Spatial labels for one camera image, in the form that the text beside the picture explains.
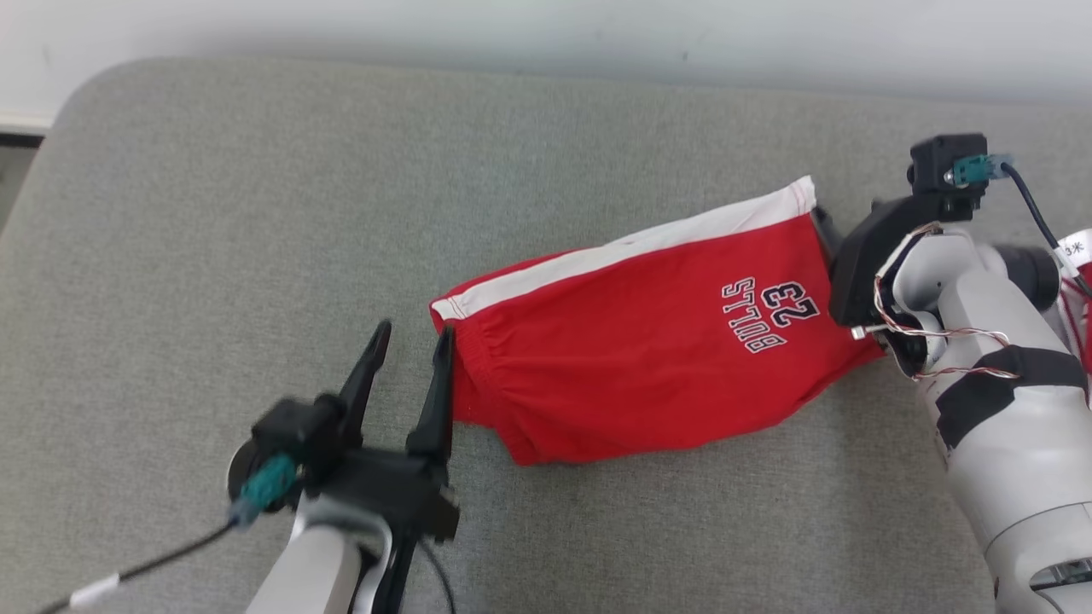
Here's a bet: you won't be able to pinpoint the white skirting board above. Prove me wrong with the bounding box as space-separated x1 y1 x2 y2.
0 111 54 136

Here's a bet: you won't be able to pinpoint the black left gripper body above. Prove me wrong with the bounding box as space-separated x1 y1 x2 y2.
310 449 461 614

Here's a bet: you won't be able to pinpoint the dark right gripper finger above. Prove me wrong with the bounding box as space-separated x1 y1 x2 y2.
810 206 847 264

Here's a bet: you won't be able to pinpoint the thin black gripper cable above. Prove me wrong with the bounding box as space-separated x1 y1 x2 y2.
416 537 458 614

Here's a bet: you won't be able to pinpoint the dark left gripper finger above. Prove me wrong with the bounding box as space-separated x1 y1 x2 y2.
335 320 393 449
405 327 456 468

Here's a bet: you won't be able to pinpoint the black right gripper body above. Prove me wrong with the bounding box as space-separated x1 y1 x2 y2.
828 194 941 329

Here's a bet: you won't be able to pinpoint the camera cable with teal plug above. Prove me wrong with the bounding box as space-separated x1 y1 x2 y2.
38 455 298 614

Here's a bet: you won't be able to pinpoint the red white twisted wires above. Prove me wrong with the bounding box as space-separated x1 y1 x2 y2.
851 223 1022 380

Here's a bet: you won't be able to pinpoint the red shorts with white band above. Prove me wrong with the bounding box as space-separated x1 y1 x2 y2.
429 176 888 467

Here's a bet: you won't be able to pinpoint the labelled cable with teal plug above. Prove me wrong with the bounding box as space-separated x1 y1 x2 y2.
951 153 1092 299

